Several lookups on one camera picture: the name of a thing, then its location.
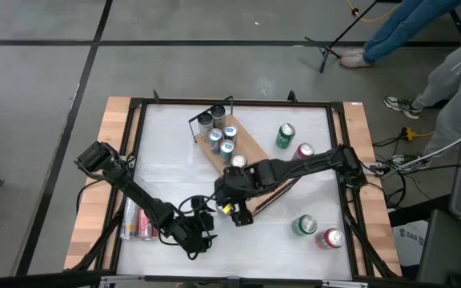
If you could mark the white labelled box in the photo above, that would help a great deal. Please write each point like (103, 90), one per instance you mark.
(408, 248)

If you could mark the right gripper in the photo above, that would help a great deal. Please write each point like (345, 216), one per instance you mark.
(236, 182)

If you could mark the person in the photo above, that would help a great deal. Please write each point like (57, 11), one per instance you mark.
(454, 80)
(398, 28)

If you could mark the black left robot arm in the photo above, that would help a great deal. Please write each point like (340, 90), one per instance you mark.
(142, 198)

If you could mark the red Fanta can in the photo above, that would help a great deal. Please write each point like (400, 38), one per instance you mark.
(144, 230)
(305, 150)
(330, 238)

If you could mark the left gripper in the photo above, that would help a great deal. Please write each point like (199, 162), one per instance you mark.
(188, 234)

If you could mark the green Sprite can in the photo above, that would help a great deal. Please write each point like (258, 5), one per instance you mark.
(304, 225)
(238, 160)
(285, 134)

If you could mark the black tripod stand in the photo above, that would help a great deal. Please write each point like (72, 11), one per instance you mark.
(326, 50)

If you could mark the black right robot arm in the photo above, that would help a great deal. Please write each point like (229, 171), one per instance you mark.
(314, 160)

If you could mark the dark grey cabinet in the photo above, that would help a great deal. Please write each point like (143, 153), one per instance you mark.
(442, 248)

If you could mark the yellow tag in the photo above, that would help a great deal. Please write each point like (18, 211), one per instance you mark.
(227, 208)

